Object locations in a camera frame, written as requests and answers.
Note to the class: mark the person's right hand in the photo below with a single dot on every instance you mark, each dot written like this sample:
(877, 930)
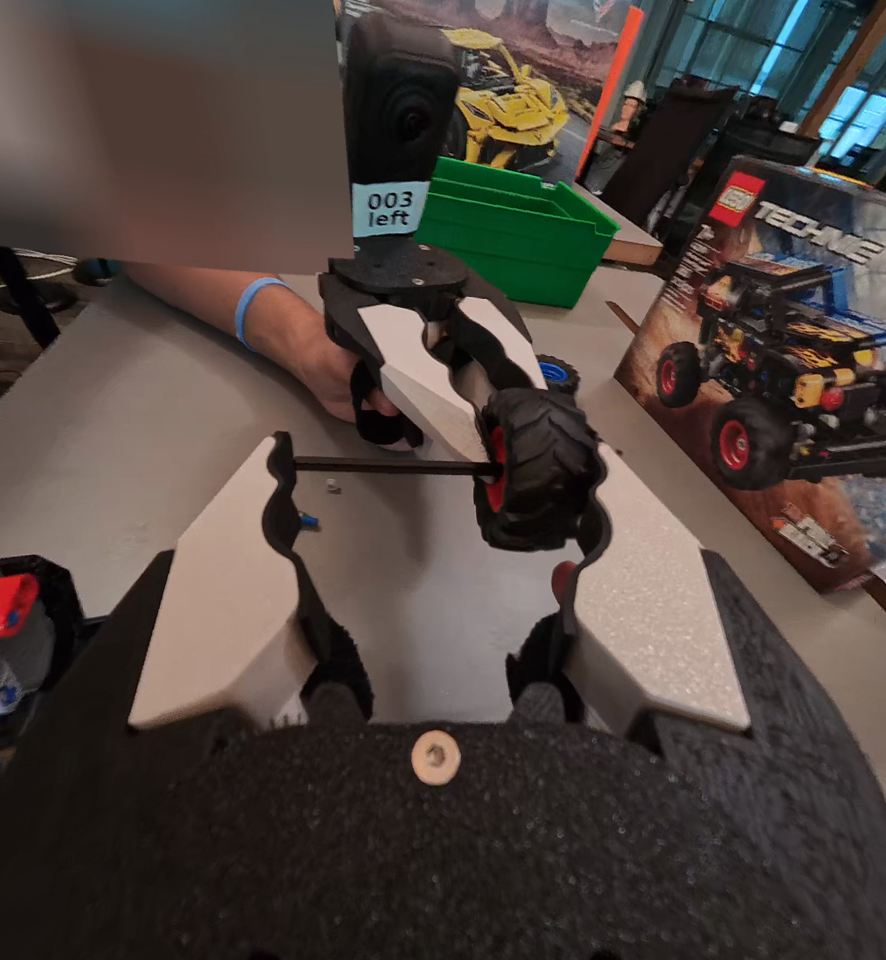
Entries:
(564, 585)

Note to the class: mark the orange post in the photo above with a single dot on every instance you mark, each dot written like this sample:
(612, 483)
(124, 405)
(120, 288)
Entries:
(608, 90)

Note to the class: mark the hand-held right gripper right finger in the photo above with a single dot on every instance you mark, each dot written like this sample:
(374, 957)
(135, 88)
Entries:
(653, 615)

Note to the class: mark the monster truck toy box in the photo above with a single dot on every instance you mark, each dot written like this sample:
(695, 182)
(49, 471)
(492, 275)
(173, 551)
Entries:
(773, 337)

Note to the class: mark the partly built lego truck model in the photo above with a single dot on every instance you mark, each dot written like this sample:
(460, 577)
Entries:
(0, 607)

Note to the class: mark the person's left hand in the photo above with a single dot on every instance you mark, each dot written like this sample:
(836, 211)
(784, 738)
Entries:
(327, 367)

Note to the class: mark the black lego wheel red rim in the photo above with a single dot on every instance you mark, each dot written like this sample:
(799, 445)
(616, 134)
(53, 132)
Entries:
(540, 465)

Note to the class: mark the blue wristband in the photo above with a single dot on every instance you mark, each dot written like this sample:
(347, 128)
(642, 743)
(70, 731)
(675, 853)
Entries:
(244, 322)

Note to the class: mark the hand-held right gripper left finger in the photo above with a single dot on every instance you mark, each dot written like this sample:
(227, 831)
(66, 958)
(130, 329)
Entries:
(218, 600)

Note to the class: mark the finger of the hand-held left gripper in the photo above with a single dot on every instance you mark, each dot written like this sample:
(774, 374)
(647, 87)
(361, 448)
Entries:
(499, 337)
(420, 382)

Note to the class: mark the green plastic bin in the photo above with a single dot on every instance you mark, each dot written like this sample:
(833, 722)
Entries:
(503, 240)

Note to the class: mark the person's left forearm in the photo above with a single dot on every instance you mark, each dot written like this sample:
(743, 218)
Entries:
(203, 300)

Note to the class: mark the black lego wheel blue rim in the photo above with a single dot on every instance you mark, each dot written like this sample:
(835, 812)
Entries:
(559, 371)

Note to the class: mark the yellow car toy box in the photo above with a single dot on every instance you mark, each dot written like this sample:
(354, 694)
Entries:
(518, 112)

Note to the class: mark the long black lego axle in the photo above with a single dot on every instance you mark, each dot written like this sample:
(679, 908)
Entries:
(390, 466)

